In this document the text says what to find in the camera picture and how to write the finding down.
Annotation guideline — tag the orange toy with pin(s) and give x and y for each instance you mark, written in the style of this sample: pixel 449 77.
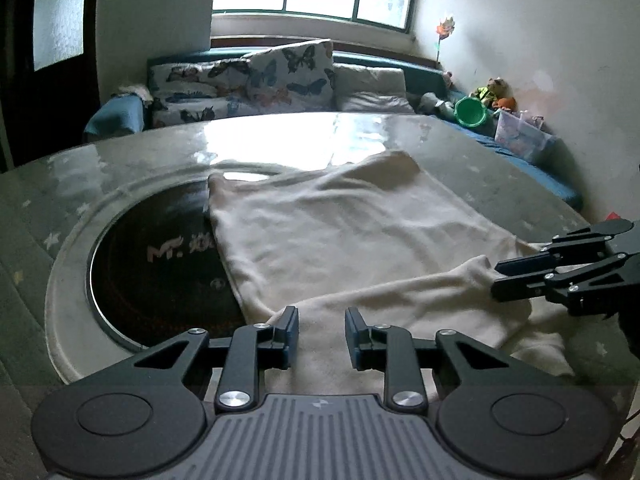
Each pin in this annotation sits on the orange toy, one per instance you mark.
pixel 506 103

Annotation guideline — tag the round black induction cooktop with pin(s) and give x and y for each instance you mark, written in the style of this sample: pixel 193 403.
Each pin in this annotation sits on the round black induction cooktop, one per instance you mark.
pixel 150 280

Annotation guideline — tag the green bucket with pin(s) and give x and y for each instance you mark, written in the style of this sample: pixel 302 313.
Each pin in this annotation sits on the green bucket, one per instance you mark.
pixel 470 112

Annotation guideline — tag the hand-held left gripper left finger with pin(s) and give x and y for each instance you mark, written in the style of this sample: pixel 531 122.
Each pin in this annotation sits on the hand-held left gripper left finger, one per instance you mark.
pixel 286 340

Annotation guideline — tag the grey stuffed toy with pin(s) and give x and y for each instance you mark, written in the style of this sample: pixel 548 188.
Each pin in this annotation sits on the grey stuffed toy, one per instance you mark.
pixel 432 105

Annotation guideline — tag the blue blanket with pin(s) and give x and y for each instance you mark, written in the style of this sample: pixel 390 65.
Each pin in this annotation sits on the blue blanket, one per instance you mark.
pixel 115 115

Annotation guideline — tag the teal sofa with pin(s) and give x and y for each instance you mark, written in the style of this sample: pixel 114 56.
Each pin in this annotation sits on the teal sofa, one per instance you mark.
pixel 425 75

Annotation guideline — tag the dark wooden door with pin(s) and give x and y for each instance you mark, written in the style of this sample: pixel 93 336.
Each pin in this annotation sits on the dark wooden door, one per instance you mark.
pixel 15 85

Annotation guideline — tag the yellow green stuffed toy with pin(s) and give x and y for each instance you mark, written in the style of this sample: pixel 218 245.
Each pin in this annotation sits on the yellow green stuffed toy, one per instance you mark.
pixel 487 91

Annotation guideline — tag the white pillow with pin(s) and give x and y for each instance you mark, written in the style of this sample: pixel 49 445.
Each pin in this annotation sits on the white pillow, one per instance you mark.
pixel 370 85

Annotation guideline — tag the pink toy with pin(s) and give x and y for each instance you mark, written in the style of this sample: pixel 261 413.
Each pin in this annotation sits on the pink toy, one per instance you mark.
pixel 446 79

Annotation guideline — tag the cream garment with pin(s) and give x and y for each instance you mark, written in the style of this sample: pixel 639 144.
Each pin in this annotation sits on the cream garment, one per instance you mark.
pixel 350 230

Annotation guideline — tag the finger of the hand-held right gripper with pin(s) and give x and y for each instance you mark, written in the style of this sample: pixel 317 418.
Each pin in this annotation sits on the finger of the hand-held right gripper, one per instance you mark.
pixel 520 289
pixel 520 265

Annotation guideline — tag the clear plastic storage box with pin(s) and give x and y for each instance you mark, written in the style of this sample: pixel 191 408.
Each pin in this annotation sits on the clear plastic storage box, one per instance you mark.
pixel 520 137

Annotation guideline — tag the square butterfly print pillow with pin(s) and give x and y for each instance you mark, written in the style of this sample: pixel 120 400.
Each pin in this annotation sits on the square butterfly print pillow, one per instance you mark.
pixel 290 75

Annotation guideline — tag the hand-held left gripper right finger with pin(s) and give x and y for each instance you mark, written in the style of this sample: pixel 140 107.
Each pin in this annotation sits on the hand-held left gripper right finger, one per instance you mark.
pixel 357 340

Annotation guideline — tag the long butterfly print pillow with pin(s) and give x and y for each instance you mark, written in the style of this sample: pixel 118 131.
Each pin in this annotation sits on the long butterfly print pillow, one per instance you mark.
pixel 195 75

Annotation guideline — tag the cream towel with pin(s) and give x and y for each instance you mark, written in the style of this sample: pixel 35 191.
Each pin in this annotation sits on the cream towel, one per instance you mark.
pixel 135 91

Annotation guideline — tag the colourful pinwheel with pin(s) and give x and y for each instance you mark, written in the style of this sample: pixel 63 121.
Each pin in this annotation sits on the colourful pinwheel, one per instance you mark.
pixel 446 27

